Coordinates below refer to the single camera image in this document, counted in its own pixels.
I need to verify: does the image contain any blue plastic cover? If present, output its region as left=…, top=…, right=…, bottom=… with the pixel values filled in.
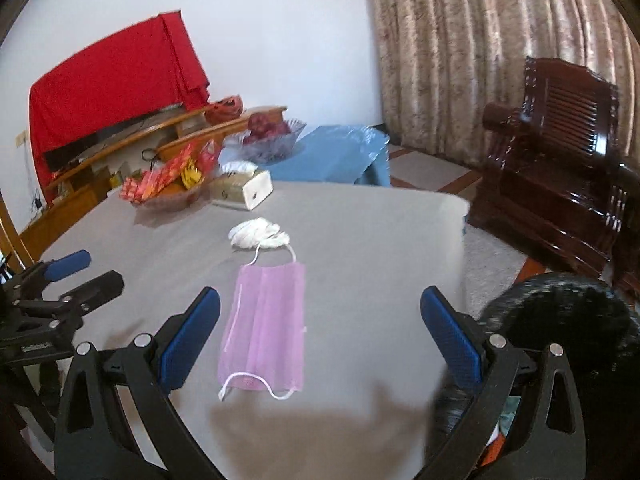
left=260, top=124, right=392, bottom=189

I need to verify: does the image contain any beige tissue box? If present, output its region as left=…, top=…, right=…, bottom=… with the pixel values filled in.
left=210, top=160, right=274, bottom=211

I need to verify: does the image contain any light wooden chair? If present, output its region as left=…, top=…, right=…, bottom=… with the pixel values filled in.
left=0, top=190, right=39, bottom=272

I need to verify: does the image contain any red cloth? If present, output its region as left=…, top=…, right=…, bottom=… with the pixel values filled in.
left=28, top=10, right=211, bottom=189

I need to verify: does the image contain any beige patterned curtain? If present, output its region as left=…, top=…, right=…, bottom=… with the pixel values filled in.
left=355, top=0, right=640, bottom=171

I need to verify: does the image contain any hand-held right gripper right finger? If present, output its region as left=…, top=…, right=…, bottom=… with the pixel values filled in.
left=415, top=286, right=587, bottom=480

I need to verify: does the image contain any red bag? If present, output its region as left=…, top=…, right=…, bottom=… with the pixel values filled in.
left=205, top=95, right=246, bottom=124

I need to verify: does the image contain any light wooden TV cabinet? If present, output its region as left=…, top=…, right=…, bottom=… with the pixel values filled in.
left=17, top=105, right=289, bottom=252

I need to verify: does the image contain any dark wooden armchair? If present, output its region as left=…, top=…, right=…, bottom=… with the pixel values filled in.
left=467, top=56, right=640, bottom=302

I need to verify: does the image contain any glass fruit bowl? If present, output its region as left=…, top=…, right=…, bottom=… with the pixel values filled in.
left=220, top=119, right=308, bottom=163

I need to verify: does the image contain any pink face mask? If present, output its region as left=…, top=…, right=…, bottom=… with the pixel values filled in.
left=217, top=247, right=307, bottom=402

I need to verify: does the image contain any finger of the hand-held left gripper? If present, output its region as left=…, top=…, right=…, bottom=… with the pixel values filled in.
left=12, top=249, right=92, bottom=294
left=15, top=270, right=125, bottom=332

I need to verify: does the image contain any basket of red snack packets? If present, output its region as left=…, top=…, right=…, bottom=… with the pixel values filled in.
left=120, top=141, right=221, bottom=208

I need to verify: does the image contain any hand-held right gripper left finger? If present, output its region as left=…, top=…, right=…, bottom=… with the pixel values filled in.
left=52, top=286, right=222, bottom=480

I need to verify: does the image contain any crumpled white tissue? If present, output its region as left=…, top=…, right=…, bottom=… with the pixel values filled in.
left=228, top=217, right=292, bottom=251

